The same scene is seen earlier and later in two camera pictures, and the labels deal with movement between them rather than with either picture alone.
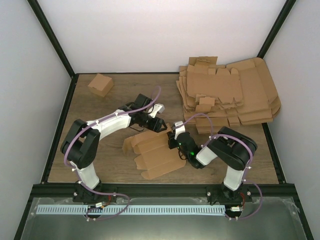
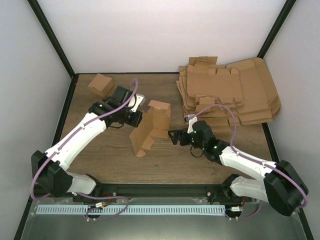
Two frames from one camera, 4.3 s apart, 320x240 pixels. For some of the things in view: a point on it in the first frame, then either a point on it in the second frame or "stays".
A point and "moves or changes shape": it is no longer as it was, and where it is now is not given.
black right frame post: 281,18 stays
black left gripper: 156,124 -> 135,122
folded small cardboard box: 101,85 stays
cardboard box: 156,158 moves or changes shape
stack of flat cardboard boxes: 215,97 stays
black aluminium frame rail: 256,191 stays
